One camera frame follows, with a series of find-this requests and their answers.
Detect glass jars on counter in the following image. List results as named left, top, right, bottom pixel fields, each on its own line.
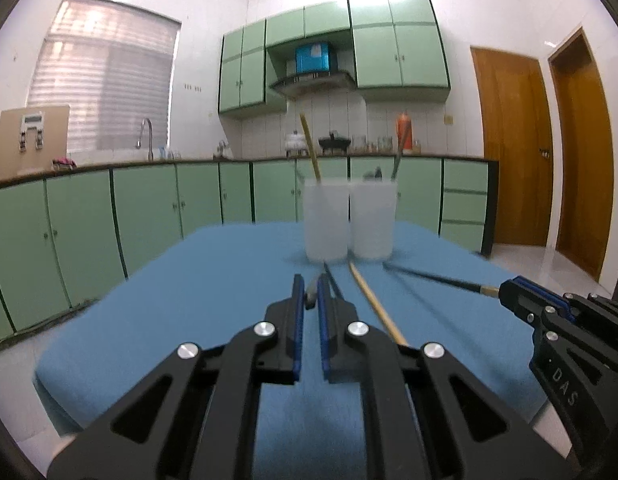
left=350, top=136, right=394, bottom=154

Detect chrome sink faucet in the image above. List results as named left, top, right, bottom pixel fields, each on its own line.
left=134, top=117, right=156, bottom=162

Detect window blinds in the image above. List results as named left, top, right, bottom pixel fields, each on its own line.
left=27, top=0, right=181, bottom=154

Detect black wok pan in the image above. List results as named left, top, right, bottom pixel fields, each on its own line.
left=318, top=130, right=351, bottom=155

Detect green lower kitchen cabinets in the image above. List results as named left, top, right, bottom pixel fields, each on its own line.
left=0, top=155, right=499, bottom=347

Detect green upper kitchen cabinets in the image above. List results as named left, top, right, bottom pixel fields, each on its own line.
left=218, top=0, right=451, bottom=119

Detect orange thermos bottle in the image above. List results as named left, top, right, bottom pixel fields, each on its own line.
left=396, top=113, right=413, bottom=152

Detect black range hood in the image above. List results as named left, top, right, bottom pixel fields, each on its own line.
left=270, top=70, right=356, bottom=101

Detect grey metal chopstick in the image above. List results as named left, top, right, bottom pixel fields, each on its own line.
left=390, top=125, right=411, bottom=181

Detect white double utensil holder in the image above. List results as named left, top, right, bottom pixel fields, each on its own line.
left=301, top=178, right=398, bottom=263

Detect white cooking pot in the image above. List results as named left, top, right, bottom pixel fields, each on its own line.
left=284, top=130, right=309, bottom=157

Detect blue box on hood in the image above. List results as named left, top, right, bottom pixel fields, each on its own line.
left=295, top=42, right=338, bottom=74

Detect bamboo chopstick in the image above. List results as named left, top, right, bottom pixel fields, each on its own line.
left=348, top=260, right=409, bottom=347
left=299, top=113, right=322, bottom=182

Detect blue table cloth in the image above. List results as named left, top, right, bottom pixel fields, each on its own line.
left=33, top=220, right=613, bottom=480

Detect brown wooden door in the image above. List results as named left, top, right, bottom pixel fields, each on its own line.
left=548, top=29, right=614, bottom=280
left=470, top=47, right=553, bottom=246

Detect black chopstick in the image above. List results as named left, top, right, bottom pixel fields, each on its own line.
left=323, top=262, right=344, bottom=300
left=382, top=261, right=499, bottom=298

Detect green kitchen cabinets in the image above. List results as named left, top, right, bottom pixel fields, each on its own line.
left=0, top=155, right=499, bottom=347
left=218, top=0, right=451, bottom=119

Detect cardboard box on counter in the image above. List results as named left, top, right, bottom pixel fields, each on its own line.
left=0, top=105, right=70, bottom=180

